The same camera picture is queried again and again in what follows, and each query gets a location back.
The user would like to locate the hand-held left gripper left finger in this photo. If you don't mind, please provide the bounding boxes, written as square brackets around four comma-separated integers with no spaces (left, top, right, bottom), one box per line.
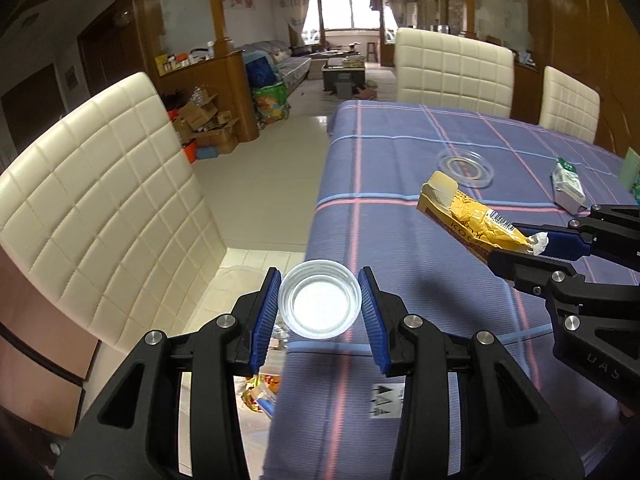
[54,266,283,480]

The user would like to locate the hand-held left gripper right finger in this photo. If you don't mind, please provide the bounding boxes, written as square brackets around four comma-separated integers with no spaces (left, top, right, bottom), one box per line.
[356,266,586,480]

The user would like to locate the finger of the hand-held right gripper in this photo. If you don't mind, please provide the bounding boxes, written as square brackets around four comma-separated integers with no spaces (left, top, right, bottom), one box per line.
[487,250,591,311]
[512,204,640,267]

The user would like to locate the clear plastic storage bin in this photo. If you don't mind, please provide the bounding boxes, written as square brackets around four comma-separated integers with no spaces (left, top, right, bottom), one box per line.
[175,252,312,480]

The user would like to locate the small clear plastic cup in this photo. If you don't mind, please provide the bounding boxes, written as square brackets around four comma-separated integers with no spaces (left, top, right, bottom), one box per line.
[277,259,363,339]

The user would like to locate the yellow snack bag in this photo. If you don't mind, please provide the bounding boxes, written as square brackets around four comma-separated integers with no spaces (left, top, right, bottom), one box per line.
[417,170,549,266]

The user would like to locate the green white packet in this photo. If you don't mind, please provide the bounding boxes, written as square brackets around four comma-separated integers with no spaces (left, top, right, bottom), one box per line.
[551,157,587,212]

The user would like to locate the white label sticker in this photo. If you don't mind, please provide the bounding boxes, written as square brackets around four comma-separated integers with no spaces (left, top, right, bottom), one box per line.
[370,384,404,419]

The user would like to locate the green printed card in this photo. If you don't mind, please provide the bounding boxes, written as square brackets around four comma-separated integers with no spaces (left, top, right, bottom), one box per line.
[617,147,640,207]

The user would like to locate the blue plaid tablecloth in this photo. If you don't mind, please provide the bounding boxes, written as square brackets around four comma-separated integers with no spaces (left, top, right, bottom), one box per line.
[260,100,640,480]

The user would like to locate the clear plastic lid on table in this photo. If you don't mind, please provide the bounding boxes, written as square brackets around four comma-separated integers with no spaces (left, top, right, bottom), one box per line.
[436,149,497,189]

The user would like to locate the narrow white quilted chair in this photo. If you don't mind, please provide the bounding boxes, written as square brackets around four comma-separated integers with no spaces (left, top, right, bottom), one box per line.
[539,66,601,145]

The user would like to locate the wooden sideboard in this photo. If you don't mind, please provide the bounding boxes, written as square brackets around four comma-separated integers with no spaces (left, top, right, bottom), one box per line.
[512,60,546,126]

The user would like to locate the open cardboard box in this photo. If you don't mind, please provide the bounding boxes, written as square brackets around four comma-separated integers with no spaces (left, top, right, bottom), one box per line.
[192,117,241,155]
[175,94,220,131]

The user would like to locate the wide white quilted chair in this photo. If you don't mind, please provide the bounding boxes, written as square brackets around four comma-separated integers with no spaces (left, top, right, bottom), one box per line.
[394,27,516,120]

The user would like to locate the large white quilted chair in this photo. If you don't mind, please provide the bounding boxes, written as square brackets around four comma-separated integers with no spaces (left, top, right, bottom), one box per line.
[0,71,311,441]

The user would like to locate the colourful printed bag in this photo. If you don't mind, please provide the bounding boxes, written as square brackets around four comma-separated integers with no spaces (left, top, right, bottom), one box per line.
[251,82,291,124]

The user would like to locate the brown glossy cabinet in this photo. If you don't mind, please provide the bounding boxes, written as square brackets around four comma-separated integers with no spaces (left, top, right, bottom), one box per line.
[0,249,102,437]

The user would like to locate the curved wooden partition counter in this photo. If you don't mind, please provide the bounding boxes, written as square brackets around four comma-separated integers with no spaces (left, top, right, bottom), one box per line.
[159,37,261,143]

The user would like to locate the dark blue bag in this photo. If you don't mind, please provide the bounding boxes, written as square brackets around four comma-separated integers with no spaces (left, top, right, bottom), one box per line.
[245,55,279,88]

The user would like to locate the dark coffee table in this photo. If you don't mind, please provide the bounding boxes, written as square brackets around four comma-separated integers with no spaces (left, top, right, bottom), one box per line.
[321,57,366,92]

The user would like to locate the grey sofa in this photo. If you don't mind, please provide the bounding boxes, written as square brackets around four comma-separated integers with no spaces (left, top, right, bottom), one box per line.
[242,40,314,91]

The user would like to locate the row of bottles and jars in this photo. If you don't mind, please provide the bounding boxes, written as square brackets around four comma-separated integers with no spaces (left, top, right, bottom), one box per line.
[155,42,217,74]

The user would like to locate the bright window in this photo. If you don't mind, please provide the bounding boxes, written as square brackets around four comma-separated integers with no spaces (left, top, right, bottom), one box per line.
[320,0,382,31]

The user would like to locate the patterned curtain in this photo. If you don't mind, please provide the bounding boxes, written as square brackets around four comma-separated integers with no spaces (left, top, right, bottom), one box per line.
[272,0,321,43]

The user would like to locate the dark wooden door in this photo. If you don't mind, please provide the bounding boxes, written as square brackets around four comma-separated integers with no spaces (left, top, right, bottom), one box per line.
[0,62,59,157]

